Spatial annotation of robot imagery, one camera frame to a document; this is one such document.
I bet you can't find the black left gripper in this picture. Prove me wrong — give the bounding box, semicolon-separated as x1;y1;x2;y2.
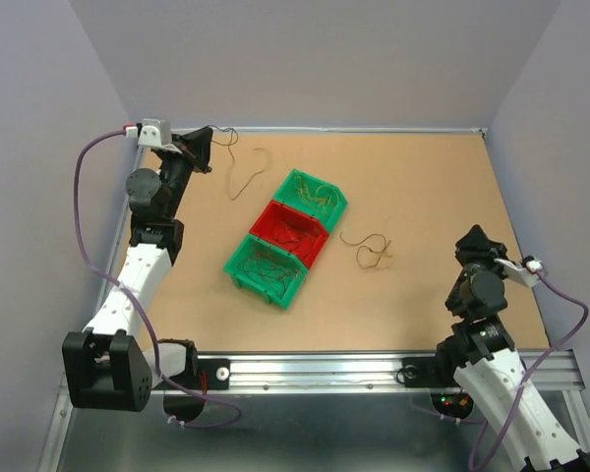
158;127;212;219

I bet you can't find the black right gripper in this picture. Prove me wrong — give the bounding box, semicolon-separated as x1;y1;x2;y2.
443;223;516;309

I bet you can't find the dark brown thin wire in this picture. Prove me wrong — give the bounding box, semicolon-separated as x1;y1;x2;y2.
210;126;271;202

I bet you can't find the red striped thin wire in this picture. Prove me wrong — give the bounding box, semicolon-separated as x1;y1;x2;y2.
238;248;304;296

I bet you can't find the yellow thin wire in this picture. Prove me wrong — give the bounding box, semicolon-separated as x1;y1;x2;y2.
294;171;340;215

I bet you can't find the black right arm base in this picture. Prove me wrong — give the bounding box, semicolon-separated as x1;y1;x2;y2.
395;356;460;388

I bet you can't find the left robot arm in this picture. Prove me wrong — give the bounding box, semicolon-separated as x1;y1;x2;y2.
62;120;213;412

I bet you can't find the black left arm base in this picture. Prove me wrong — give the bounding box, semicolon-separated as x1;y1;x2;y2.
164;357;231;392

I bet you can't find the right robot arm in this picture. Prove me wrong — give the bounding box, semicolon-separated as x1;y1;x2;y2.
433;224;590;471

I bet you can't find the red plastic bin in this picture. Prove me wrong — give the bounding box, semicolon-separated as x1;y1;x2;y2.
250;200;329;269

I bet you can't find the near green plastic bin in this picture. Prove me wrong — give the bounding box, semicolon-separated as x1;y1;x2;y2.
223;234;308;310

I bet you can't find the green plastic bin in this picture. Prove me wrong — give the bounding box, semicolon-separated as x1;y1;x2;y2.
223;234;308;310
273;169;348;233

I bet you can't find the far green plastic bin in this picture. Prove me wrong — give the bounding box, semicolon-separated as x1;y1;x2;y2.
273;169;348;233

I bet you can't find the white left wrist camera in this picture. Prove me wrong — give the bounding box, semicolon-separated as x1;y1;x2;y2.
123;119;178;152

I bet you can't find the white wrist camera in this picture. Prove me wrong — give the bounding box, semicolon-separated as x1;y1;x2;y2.
494;256;544;288
123;119;178;152

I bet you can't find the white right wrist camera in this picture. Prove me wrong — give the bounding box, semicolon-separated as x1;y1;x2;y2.
494;256;544;288

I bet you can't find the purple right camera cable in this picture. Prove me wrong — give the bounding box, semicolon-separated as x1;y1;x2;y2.
468;274;590;472

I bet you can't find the aluminium mounting rail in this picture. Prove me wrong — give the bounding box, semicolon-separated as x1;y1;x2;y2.
57;349;586;395

